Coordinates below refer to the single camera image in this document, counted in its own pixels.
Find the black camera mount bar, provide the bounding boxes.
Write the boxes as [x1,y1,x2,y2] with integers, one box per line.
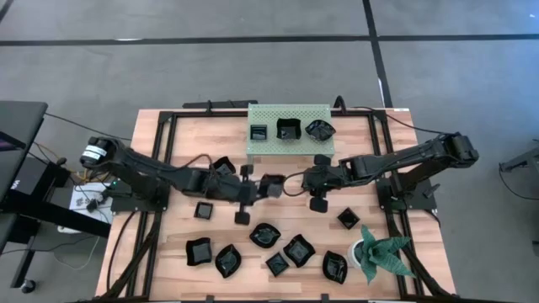
[182,99,259,110]

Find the green plant in white pot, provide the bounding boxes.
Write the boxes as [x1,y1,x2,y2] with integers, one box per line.
[347,225,417,285]

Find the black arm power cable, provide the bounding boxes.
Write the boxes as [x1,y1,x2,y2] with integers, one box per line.
[332,95,447,136]

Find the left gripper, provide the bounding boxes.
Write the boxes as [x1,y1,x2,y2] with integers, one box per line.
[234,164,284,225]

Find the thin black floor cable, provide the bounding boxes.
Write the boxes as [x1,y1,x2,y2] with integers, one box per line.
[44,112,132,141]

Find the yellow cable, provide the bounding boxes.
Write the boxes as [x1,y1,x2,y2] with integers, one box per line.
[33,142,92,185]

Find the green perforated metal shelf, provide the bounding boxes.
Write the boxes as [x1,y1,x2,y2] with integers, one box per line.
[246,104,336,168]

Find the black computer case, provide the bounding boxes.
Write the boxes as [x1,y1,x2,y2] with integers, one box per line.
[8,156,71,201]

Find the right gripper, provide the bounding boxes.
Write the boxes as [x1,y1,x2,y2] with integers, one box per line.
[302,155,340,213]

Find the black desk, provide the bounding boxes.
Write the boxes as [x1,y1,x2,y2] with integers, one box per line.
[0,100,113,295]

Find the black stand base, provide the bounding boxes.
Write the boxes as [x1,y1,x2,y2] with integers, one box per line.
[499,141,539,186]

